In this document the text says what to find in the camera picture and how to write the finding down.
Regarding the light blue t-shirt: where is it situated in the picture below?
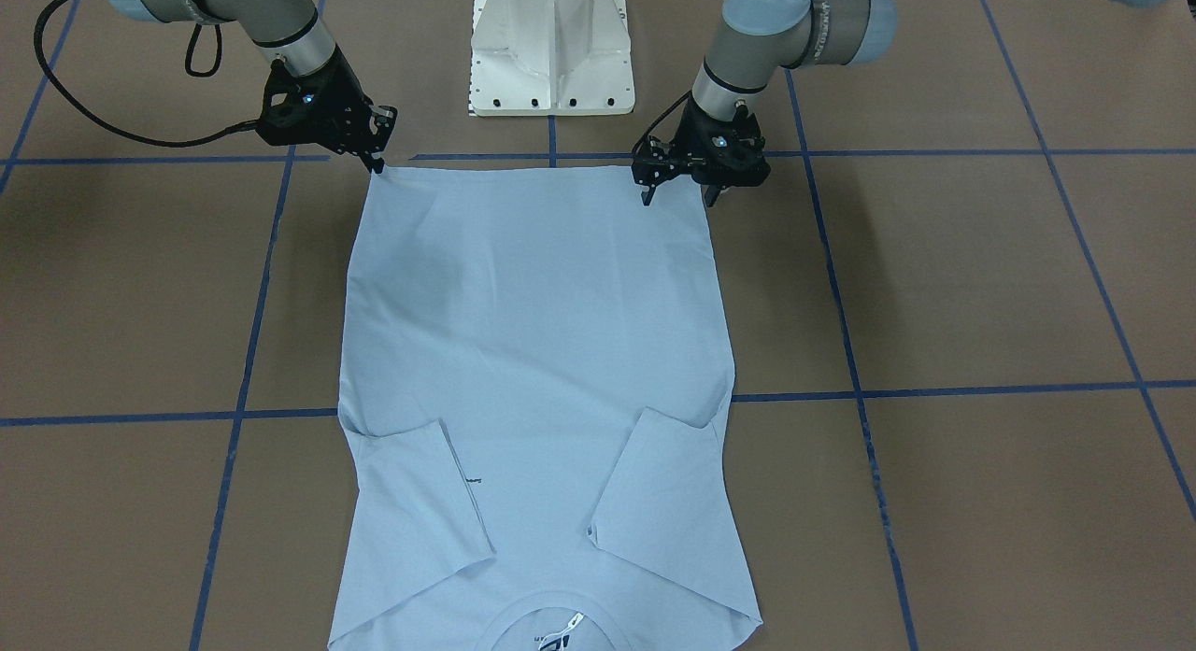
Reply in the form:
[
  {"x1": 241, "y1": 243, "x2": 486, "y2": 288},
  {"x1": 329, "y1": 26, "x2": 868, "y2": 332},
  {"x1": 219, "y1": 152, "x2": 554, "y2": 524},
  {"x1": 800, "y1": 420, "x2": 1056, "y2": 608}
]
[{"x1": 328, "y1": 166, "x2": 762, "y2": 650}]

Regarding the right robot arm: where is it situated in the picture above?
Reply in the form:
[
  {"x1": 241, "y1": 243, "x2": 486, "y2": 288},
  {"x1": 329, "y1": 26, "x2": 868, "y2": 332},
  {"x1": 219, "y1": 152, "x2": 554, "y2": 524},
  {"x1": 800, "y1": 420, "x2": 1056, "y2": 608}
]
[{"x1": 106, "y1": 0, "x2": 397, "y2": 174}]

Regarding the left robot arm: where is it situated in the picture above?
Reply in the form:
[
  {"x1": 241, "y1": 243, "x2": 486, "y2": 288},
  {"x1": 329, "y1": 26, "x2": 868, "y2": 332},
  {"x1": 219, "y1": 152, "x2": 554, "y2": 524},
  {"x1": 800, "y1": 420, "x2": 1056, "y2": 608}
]
[{"x1": 631, "y1": 0, "x2": 901, "y2": 207}]

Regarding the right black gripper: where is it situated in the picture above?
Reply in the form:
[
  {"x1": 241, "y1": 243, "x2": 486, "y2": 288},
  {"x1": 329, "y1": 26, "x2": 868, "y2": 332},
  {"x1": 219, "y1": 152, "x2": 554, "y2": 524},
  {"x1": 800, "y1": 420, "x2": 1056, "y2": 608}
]
[{"x1": 254, "y1": 48, "x2": 397, "y2": 174}]

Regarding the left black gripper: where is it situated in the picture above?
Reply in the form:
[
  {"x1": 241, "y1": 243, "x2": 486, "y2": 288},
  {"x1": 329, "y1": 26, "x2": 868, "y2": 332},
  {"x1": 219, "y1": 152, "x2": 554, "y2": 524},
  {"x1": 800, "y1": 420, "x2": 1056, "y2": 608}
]
[{"x1": 631, "y1": 92, "x2": 771, "y2": 208}]

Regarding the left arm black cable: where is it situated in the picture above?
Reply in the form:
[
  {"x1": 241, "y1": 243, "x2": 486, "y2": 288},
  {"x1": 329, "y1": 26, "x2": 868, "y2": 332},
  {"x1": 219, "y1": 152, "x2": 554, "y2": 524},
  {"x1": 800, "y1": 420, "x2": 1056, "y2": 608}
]
[{"x1": 635, "y1": 91, "x2": 697, "y2": 162}]

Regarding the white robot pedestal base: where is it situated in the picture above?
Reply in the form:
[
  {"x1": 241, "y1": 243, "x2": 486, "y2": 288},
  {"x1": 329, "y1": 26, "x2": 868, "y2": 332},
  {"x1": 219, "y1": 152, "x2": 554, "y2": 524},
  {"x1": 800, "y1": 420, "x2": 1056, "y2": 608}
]
[{"x1": 466, "y1": 0, "x2": 636, "y2": 118}]

